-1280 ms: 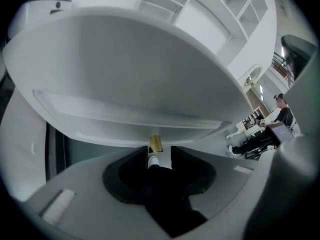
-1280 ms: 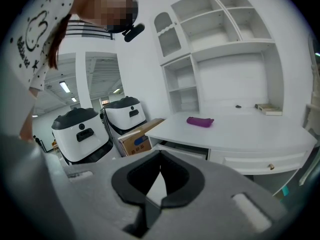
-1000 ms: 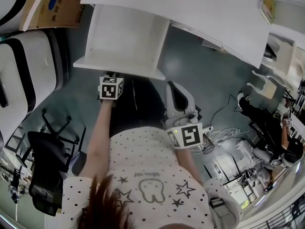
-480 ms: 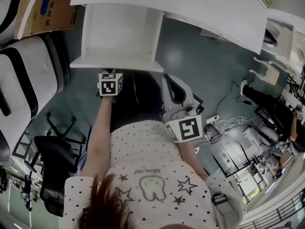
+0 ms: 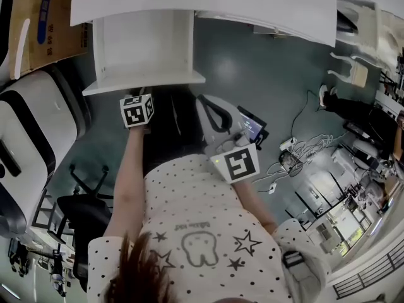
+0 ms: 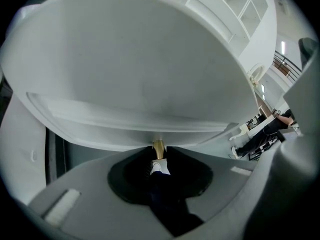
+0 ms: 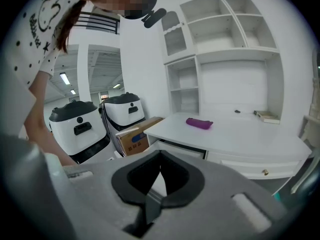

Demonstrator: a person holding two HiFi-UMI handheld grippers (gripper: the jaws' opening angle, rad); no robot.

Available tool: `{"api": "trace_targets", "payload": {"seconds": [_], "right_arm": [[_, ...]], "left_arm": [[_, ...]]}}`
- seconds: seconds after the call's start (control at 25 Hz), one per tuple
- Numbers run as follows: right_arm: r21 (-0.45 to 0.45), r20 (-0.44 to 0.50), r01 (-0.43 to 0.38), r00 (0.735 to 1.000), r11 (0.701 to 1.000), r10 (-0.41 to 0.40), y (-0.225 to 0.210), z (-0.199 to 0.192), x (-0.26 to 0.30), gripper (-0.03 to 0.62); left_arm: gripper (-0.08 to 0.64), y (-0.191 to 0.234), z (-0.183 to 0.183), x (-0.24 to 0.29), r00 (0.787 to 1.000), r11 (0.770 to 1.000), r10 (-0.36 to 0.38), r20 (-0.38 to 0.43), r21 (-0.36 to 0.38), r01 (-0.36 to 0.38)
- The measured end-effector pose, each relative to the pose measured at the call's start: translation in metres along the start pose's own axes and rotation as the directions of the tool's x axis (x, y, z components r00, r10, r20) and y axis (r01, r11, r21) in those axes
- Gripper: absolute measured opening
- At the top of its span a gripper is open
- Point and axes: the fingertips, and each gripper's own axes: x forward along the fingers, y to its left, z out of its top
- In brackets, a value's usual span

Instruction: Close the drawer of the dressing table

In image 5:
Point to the white ornate vanity table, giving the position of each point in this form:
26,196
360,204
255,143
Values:
372,21

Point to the person's left forearm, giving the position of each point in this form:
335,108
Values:
131,163

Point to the white polka-dot shirt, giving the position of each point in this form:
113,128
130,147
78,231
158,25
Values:
195,200

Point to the black office chair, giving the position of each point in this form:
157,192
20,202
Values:
85,213

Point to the white plug adapter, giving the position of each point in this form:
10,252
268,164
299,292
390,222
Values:
273,188

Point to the person's right forearm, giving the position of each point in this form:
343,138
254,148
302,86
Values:
252,204

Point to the brown cardboard box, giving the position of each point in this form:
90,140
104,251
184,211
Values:
53,27

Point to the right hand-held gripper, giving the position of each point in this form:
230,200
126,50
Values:
240,164

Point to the white ornate stool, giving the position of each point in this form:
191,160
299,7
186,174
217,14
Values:
358,71

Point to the person's legs in black trousers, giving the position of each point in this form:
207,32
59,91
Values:
170,131

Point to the white power strip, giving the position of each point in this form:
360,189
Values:
288,144

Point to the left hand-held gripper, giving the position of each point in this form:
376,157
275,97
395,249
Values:
135,114

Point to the small white drawer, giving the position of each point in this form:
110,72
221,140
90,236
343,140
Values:
145,43

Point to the grey office chair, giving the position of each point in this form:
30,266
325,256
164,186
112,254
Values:
364,144

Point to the white flat stick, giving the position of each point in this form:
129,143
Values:
21,49

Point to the black metal railing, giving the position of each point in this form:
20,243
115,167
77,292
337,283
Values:
369,273

